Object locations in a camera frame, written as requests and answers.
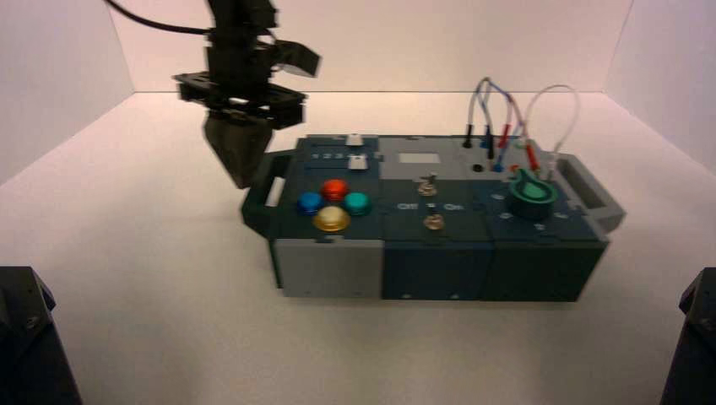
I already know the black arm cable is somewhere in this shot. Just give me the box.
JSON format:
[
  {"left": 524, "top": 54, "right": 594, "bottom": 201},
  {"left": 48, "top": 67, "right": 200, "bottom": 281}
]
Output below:
[{"left": 103, "top": 0, "right": 211, "bottom": 36}]

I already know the white jumper cable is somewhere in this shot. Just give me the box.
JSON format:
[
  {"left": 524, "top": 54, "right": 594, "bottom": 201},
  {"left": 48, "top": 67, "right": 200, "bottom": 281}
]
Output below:
[{"left": 523, "top": 84, "right": 581, "bottom": 180}]

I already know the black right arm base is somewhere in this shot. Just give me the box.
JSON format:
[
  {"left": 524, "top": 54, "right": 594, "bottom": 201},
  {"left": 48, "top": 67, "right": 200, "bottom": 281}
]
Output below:
[{"left": 659, "top": 267, "right": 716, "bottom": 405}]

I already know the modular grey-blue task box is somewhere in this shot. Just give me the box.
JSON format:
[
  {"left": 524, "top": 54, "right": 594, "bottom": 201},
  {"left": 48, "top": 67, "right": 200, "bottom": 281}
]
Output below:
[{"left": 241, "top": 133, "right": 627, "bottom": 303}]

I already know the teal dome push button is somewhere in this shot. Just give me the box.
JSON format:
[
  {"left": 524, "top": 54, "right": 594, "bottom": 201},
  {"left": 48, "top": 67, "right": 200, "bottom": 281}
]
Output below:
[{"left": 342, "top": 192, "right": 374, "bottom": 217}]

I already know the blue jumper cable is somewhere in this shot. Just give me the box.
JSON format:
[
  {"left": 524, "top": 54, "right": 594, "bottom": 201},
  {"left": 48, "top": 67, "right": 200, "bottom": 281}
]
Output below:
[{"left": 480, "top": 78, "right": 516, "bottom": 173}]

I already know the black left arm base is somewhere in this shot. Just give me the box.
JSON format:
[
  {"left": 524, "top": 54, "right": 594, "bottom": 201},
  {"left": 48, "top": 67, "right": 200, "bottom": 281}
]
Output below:
[{"left": 0, "top": 266, "right": 84, "bottom": 405}]

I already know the red dome push button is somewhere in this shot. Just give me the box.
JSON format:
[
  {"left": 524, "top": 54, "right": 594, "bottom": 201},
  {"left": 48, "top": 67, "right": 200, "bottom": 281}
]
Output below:
[{"left": 320, "top": 179, "right": 350, "bottom": 203}]

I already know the black jumper cable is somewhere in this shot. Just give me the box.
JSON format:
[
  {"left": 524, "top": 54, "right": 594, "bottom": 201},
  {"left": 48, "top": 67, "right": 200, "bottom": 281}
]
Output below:
[{"left": 463, "top": 78, "right": 496, "bottom": 160}]

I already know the green rotary knob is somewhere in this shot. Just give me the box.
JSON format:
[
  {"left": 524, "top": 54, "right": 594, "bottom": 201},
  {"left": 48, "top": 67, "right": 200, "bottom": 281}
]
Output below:
[{"left": 507, "top": 167, "right": 559, "bottom": 221}]

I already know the red jumper cable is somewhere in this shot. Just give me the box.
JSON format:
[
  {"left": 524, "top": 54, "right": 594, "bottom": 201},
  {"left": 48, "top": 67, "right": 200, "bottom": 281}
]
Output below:
[{"left": 500, "top": 94, "right": 541, "bottom": 171}]

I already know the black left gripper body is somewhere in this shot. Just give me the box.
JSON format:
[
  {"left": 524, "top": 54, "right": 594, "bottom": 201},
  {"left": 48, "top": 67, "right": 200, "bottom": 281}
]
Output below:
[{"left": 175, "top": 44, "right": 308, "bottom": 131}]

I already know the blue dome push button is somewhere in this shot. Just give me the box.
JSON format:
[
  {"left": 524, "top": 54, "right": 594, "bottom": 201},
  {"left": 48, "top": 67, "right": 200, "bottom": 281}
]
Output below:
[{"left": 296, "top": 192, "right": 327, "bottom": 217}]

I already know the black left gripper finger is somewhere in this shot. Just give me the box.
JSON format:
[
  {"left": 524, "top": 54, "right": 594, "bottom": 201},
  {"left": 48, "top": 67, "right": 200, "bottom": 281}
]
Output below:
[
  {"left": 240, "top": 118, "right": 276, "bottom": 190},
  {"left": 203, "top": 109, "right": 242, "bottom": 190}
]

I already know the yellow dome push button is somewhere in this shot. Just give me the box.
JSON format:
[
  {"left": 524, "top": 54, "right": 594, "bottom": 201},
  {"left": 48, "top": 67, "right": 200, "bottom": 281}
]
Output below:
[{"left": 312, "top": 205, "right": 352, "bottom": 234}]

